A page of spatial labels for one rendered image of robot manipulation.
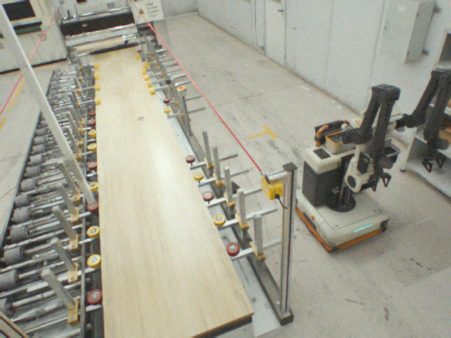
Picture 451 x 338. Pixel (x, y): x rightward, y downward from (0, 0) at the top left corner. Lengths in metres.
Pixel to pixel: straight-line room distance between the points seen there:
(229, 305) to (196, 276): 0.25
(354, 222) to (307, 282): 0.65
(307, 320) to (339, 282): 0.44
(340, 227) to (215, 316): 1.54
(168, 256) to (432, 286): 2.12
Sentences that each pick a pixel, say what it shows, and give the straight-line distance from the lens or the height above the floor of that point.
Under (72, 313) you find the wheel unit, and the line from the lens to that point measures 2.01.
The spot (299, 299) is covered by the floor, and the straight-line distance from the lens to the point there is 2.72.
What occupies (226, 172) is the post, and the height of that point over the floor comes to 1.10.
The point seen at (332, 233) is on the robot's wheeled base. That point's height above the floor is 0.28.
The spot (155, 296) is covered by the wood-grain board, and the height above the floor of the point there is 0.90.
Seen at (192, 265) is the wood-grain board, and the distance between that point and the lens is 1.83.
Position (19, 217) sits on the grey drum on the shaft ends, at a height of 0.83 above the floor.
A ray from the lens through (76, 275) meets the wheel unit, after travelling 2.12.
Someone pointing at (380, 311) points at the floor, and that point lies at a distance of 2.80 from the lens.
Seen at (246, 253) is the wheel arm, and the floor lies 0.83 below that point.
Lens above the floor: 2.37
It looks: 38 degrees down
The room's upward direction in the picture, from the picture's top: 7 degrees counter-clockwise
